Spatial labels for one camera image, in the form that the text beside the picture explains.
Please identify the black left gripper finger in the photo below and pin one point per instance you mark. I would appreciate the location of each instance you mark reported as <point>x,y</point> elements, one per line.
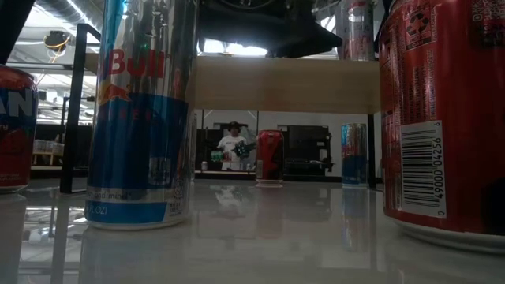
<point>304,39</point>

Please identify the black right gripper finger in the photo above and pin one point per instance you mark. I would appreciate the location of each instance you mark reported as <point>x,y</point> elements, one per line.
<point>382,23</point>

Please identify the red Coca-Cola can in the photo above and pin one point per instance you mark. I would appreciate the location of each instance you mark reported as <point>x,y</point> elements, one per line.
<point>465,118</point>
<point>269,158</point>

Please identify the blue silver Red Bull can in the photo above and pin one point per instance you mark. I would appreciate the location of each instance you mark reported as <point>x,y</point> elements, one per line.
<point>354,165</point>
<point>138,138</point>

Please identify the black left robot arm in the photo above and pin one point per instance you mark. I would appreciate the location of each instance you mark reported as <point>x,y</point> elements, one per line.
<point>10,19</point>

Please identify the black metal shelf leg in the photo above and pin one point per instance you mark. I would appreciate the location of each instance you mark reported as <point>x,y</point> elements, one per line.
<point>371,158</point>
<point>73,138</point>

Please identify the black background cabinet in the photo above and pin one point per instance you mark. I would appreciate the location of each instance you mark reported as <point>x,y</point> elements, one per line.
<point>307,146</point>

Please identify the person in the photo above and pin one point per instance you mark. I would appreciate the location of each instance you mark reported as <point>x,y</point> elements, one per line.
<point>232,144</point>

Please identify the dark background cabinet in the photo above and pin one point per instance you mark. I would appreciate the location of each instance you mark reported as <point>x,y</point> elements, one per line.
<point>206,146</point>

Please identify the green bottle pack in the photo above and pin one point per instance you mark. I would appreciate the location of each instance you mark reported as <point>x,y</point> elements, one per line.
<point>216,156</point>

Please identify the wooden background table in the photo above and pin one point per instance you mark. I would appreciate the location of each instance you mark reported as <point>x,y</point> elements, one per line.
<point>47,152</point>

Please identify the red can with blue band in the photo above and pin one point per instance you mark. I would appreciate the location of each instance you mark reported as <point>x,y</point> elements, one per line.
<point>16,158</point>

